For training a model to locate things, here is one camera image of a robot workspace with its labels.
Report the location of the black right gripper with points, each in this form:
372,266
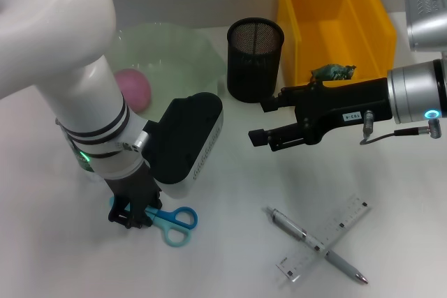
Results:
342,104

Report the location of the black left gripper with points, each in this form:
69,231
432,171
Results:
134,186

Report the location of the blue scissors with sheath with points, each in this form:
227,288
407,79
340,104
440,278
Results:
174,219

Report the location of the green plastic wrapper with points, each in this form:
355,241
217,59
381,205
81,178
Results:
333,72

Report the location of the clear green-label water bottle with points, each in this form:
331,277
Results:
82,162

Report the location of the pink peach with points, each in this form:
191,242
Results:
134,90

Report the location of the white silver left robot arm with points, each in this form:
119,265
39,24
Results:
63,50

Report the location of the black mesh pen holder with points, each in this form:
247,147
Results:
253,71

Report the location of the grey silver pen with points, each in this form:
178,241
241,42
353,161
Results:
290,226

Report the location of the transparent plastic ruler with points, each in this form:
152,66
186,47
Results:
345,217

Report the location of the green glass fruit plate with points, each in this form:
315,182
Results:
181,60

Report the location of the yellow plastic bin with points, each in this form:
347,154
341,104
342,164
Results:
331,33

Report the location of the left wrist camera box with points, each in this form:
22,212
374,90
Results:
185,137

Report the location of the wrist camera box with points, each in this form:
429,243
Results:
427,19
185,137

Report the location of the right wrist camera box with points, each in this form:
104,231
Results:
427,19

